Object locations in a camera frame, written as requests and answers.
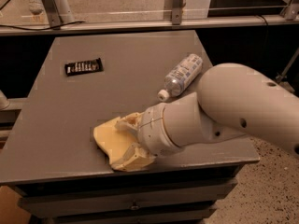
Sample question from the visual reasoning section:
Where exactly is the black rxbar chocolate wrapper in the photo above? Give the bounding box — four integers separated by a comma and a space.
64, 58, 104, 77

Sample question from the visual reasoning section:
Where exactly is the clear plastic water bottle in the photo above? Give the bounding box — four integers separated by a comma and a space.
158, 54, 203, 102

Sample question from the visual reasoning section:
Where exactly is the black cable on ledge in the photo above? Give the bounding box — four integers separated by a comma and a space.
0, 20, 87, 32

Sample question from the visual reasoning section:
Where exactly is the grey metal bracket left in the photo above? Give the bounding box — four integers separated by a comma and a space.
41, 0, 62, 30

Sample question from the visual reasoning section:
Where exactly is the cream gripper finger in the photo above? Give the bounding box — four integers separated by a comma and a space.
110, 143, 155, 172
115, 116, 137, 132

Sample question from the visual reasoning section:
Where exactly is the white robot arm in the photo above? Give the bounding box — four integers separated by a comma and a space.
111, 63, 299, 171

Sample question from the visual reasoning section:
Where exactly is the grey metal bracket right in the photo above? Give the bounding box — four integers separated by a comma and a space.
280, 0, 299, 21

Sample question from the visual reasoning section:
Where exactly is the yellow wavy sponge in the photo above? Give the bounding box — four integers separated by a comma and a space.
93, 117, 139, 172

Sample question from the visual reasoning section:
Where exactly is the grey drawer cabinet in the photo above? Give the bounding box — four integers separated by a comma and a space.
0, 31, 259, 224

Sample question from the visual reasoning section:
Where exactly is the grey metal bracket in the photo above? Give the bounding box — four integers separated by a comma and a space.
171, 0, 183, 25
41, 0, 62, 30
280, 0, 299, 21

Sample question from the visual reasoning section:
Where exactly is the grey metal bracket centre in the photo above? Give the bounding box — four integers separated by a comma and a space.
171, 0, 183, 25

